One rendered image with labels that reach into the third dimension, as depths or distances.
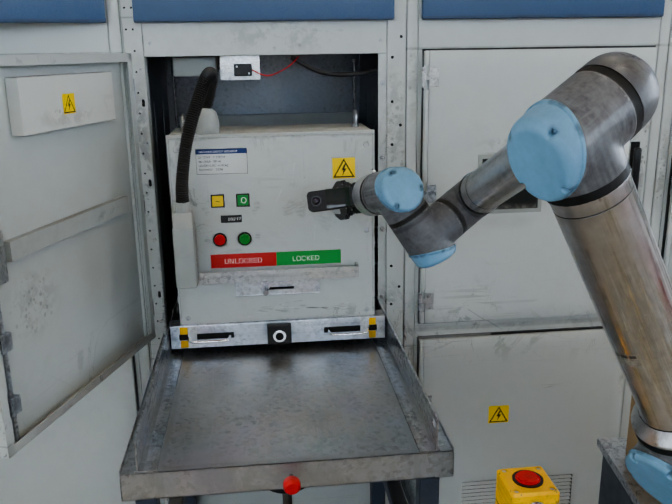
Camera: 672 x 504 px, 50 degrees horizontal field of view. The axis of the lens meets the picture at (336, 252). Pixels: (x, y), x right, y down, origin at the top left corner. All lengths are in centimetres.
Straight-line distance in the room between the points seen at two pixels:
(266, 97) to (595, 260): 180
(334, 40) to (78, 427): 124
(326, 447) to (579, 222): 69
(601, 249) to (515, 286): 106
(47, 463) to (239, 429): 84
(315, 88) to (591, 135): 181
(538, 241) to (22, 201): 130
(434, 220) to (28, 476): 137
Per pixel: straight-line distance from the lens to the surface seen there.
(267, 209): 177
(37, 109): 156
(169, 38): 189
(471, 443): 224
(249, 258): 180
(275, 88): 266
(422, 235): 146
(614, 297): 108
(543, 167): 96
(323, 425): 152
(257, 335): 185
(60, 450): 221
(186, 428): 154
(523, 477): 127
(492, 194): 141
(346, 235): 180
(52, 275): 165
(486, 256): 203
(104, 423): 214
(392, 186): 142
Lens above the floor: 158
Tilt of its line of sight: 16 degrees down
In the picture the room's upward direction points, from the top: 1 degrees counter-clockwise
